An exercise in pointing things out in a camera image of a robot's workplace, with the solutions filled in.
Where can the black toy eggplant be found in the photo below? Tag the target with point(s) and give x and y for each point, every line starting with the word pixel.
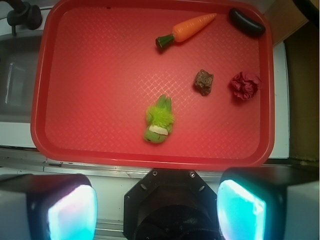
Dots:
pixel 245 24

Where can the brown rock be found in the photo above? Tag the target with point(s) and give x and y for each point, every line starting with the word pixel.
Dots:
pixel 203 82

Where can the red plastic tray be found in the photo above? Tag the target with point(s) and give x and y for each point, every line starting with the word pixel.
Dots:
pixel 99 70

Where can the green fuzzy plush toy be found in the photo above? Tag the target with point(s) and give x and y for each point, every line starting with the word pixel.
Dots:
pixel 160 120

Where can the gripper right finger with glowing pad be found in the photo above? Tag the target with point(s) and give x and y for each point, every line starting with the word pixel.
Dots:
pixel 269 203

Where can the crumpled red paper ball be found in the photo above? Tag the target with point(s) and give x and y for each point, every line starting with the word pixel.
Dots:
pixel 245 85

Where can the grey metal sink basin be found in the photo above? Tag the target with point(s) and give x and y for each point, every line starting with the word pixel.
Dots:
pixel 18 68

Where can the orange toy carrot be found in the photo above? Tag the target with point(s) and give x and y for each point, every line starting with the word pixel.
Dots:
pixel 184 30

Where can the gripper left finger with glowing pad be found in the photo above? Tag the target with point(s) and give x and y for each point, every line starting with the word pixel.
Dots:
pixel 47 207

